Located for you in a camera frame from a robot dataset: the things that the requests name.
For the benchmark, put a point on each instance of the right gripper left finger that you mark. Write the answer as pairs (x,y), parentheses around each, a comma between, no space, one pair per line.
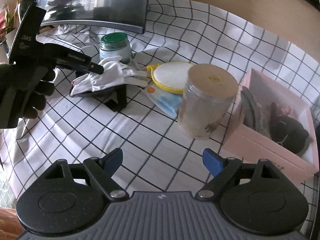
(100,172)

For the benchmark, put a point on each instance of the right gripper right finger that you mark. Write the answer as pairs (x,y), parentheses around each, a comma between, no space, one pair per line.
(225,172)

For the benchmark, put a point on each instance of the white fabric glove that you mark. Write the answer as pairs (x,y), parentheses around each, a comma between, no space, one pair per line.
(115,74)

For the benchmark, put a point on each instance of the black soft item in box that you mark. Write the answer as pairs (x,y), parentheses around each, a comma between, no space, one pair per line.
(287,131)

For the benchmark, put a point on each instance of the dark gloved left hand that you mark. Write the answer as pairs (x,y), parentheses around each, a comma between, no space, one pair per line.
(23,91)

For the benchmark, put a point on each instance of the potted plant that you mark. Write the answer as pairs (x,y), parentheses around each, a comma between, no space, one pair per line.
(11,19)

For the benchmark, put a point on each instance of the grey insole in box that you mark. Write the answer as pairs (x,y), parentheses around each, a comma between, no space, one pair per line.
(254,116)

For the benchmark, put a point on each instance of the pink storage box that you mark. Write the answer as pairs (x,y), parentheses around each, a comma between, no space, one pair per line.
(250,145)

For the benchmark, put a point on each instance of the clear plastic jar tan lid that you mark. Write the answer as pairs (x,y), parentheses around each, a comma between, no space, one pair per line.
(208,94)

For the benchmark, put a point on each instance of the blue packaged wipes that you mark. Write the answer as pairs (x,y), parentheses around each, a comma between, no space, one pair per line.
(167,102)

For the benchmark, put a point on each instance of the green lid glass jar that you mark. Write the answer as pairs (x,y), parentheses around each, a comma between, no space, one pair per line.
(115,44)

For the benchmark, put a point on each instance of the checkered white tablecloth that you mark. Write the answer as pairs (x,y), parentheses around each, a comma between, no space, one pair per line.
(157,155)

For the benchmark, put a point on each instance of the yellow rimmed white sponge pad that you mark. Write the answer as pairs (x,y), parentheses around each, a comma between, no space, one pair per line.
(171,76)

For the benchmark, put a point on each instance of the dark monitor screen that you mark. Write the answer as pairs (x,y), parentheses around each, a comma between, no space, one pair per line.
(128,15)

